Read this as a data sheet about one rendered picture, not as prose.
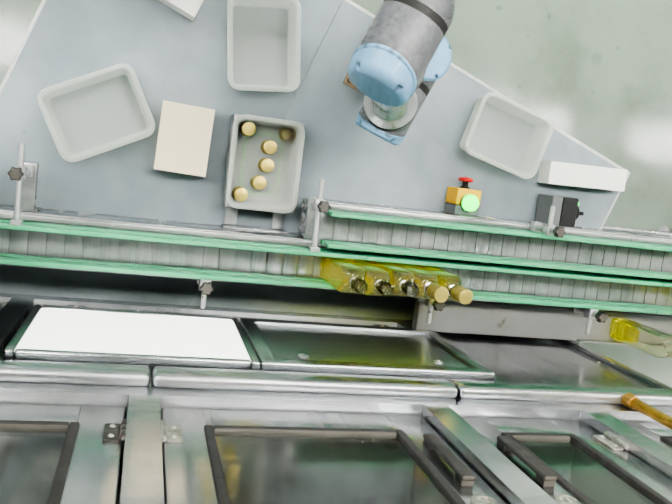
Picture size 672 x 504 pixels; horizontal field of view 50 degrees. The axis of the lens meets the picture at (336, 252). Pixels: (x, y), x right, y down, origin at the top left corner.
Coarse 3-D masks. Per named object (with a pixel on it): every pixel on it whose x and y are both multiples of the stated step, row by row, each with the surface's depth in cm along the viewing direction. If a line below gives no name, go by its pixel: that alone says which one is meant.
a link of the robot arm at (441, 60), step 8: (440, 48) 156; (448, 48) 157; (440, 56) 156; (448, 56) 157; (432, 64) 156; (440, 64) 156; (448, 64) 157; (432, 72) 156; (440, 72) 156; (424, 80) 156; (432, 80) 157; (424, 88) 158
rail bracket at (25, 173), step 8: (24, 152) 148; (16, 168) 144; (24, 168) 148; (32, 168) 156; (16, 176) 144; (24, 176) 148; (32, 176) 157; (16, 184) 149; (24, 184) 158; (32, 184) 159; (16, 192) 149; (24, 192) 158; (32, 192) 159; (16, 200) 149; (24, 200) 159; (32, 200) 159; (16, 208) 149; (24, 208) 159; (32, 208) 159; (40, 208) 166; (16, 216) 149; (16, 224) 149
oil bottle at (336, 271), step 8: (328, 264) 168; (336, 264) 162; (344, 264) 162; (352, 264) 164; (320, 272) 175; (328, 272) 168; (336, 272) 161; (344, 272) 156; (352, 272) 156; (360, 272) 157; (328, 280) 167; (336, 280) 160; (344, 280) 156; (336, 288) 160; (344, 288) 156
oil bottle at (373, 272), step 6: (360, 264) 167; (366, 264) 168; (372, 264) 169; (366, 270) 160; (372, 270) 159; (378, 270) 160; (384, 270) 161; (366, 276) 158; (372, 276) 157; (378, 276) 157; (384, 276) 158; (366, 282) 158; (372, 282) 157; (372, 288) 157; (366, 294) 159; (372, 294) 158; (378, 294) 158
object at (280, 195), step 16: (256, 128) 178; (272, 128) 179; (288, 128) 179; (240, 144) 177; (256, 144) 178; (288, 144) 180; (240, 160) 178; (256, 160) 179; (272, 160) 180; (288, 160) 181; (240, 176) 178; (272, 176) 180; (288, 176) 180; (256, 192) 180; (272, 192) 181; (288, 192) 179; (240, 208) 173; (256, 208) 174; (272, 208) 175; (288, 208) 176
